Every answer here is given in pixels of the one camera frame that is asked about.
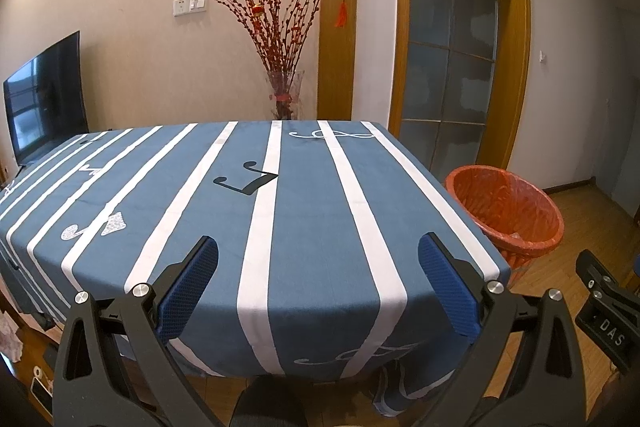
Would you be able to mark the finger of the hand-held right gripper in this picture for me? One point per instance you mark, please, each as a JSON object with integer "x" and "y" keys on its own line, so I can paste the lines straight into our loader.
{"x": 597, "y": 274}

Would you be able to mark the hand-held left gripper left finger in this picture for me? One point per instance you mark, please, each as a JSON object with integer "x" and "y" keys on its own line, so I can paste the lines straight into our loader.
{"x": 187, "y": 292}

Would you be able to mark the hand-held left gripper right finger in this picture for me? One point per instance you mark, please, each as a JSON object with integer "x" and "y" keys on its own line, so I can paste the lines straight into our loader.
{"x": 447, "y": 287}

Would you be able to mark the orange plastic waste basket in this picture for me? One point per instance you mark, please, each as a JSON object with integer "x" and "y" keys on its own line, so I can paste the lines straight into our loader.
{"x": 500, "y": 202}

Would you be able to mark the blue white striped tablecloth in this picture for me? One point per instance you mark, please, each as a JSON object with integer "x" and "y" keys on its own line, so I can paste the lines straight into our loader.
{"x": 310, "y": 257}

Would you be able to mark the black chair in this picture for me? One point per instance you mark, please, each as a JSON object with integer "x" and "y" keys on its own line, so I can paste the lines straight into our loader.
{"x": 270, "y": 402}

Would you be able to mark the white device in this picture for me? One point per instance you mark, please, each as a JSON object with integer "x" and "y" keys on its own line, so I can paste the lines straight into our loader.
{"x": 40, "y": 389}

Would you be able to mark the pink patterned cloth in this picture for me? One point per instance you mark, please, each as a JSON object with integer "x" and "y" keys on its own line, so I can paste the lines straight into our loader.
{"x": 10, "y": 332}

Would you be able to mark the clear glass vase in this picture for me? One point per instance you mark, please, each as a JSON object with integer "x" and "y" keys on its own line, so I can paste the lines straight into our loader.
{"x": 285, "y": 92}

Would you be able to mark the frosted glass door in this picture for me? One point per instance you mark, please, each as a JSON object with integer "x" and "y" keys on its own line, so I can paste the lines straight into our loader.
{"x": 440, "y": 57}

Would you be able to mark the black flat television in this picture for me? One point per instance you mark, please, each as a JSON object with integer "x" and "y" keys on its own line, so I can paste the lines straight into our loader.
{"x": 45, "y": 97}

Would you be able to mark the red berry branches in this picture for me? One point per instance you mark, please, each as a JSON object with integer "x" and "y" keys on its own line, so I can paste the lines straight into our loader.
{"x": 277, "y": 52}

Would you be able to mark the small red lantern ornament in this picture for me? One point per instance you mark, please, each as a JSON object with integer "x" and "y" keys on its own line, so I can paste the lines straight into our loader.
{"x": 257, "y": 10}

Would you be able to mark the wooden door frame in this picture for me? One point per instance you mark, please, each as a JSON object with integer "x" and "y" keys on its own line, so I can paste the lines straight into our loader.
{"x": 517, "y": 57}

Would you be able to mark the wooden wall trim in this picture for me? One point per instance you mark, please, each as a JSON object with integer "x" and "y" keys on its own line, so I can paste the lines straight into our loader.
{"x": 337, "y": 57}

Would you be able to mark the white wall switch panel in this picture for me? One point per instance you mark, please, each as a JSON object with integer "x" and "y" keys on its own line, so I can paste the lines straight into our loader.
{"x": 190, "y": 5}

